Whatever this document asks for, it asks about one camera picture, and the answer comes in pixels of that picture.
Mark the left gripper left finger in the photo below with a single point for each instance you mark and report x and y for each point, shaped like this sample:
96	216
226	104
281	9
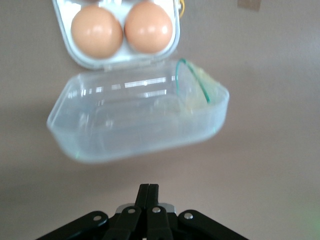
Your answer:
130	222

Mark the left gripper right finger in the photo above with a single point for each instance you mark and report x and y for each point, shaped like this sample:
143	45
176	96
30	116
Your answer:
160	222

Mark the clear plastic egg box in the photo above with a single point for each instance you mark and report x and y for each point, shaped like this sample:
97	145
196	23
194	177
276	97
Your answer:
125	120

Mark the brown egg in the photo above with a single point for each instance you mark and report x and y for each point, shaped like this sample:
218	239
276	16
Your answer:
96	32
148	27

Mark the green edged tape tab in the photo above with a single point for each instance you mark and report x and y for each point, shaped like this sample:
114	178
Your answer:
197	82

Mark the small yellow band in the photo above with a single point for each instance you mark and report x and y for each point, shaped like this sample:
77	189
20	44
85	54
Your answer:
183	10

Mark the brown tape patch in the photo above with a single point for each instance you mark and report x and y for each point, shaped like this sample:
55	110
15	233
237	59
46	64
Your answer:
247	3

